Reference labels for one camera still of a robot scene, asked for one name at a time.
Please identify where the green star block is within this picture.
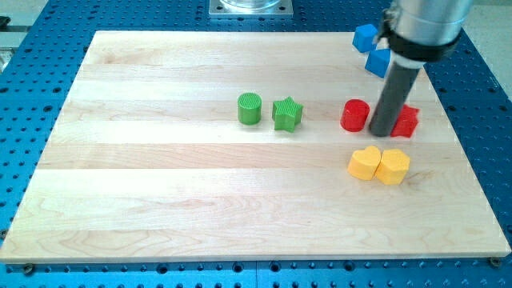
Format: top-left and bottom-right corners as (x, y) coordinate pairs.
(272, 97), (303, 133)

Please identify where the red star block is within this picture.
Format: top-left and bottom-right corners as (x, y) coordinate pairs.
(390, 105), (420, 138)

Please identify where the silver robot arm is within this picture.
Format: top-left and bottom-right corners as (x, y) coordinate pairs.
(374, 0), (473, 69)

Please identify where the green cylinder block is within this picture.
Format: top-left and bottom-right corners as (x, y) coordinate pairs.
(237, 93), (262, 125)

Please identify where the blue cube block upper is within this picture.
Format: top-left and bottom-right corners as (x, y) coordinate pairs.
(352, 24), (378, 53)

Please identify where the light wooden board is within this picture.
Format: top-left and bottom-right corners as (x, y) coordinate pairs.
(1, 31), (510, 264)

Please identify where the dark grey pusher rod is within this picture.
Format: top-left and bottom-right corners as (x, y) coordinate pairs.
(369, 60), (424, 137)

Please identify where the blue cube block lower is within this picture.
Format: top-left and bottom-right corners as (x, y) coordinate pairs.
(365, 49), (391, 78)

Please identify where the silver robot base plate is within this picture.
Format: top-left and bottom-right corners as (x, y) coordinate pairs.
(208, 0), (294, 18)

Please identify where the red cylinder block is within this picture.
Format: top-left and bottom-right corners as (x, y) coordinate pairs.
(340, 99), (370, 132)

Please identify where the yellow hexagon block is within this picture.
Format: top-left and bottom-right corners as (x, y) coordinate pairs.
(374, 149), (410, 185)

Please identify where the blue cube block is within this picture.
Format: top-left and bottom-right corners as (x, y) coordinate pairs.
(352, 24), (378, 53)
(365, 49), (391, 78)

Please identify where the blue perforated metal plate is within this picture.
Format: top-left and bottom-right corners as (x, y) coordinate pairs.
(1, 1), (511, 287)

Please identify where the yellow heart block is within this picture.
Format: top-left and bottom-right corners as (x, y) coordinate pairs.
(347, 146), (382, 181)

